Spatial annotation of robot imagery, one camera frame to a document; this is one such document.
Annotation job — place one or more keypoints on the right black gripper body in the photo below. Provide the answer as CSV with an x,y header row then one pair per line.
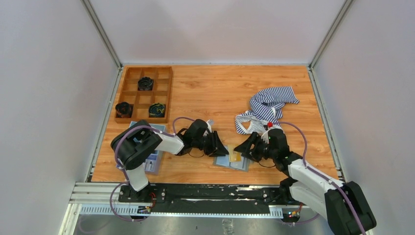
x,y
270,152

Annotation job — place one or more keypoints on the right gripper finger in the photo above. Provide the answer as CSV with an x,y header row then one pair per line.
x,y
248,147
253,157

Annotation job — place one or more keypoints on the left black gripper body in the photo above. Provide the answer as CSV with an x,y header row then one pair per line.
x,y
207,140

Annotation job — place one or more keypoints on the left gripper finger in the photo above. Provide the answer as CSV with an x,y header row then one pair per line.
x,y
210,150
219,148

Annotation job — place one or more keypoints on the grey card holder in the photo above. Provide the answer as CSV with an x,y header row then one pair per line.
x,y
225,161

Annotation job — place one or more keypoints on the gold credit card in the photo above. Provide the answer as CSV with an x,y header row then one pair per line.
x,y
234,156

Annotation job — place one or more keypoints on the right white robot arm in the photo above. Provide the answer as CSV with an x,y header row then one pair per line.
x,y
343,205

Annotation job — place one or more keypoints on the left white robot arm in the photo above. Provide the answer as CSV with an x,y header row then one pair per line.
x,y
165,142

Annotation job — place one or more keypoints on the striped blue white cloth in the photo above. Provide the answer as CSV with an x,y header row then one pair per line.
x,y
265,106

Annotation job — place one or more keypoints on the blue green rolled belt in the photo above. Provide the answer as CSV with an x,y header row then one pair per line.
x,y
157,110

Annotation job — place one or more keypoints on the light blue box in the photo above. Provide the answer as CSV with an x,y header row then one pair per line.
x,y
154,162

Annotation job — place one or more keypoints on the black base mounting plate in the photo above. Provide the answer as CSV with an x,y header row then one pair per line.
x,y
207,198

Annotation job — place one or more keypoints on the black rolled belt top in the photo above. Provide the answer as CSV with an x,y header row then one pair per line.
x,y
145,84

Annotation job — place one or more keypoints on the black rolled belt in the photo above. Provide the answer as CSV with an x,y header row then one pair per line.
x,y
145,84
124,110

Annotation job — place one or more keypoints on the black rolled belt left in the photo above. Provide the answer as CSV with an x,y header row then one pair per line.
x,y
124,110

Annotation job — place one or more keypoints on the wooden compartment tray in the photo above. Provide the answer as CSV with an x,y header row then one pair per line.
x,y
141,100

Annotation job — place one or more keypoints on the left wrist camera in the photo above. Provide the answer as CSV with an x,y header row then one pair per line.
x,y
209,124

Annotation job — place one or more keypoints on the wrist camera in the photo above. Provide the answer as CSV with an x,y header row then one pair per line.
x,y
209,124
265,136

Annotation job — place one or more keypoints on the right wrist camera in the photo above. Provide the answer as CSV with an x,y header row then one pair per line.
x,y
265,136

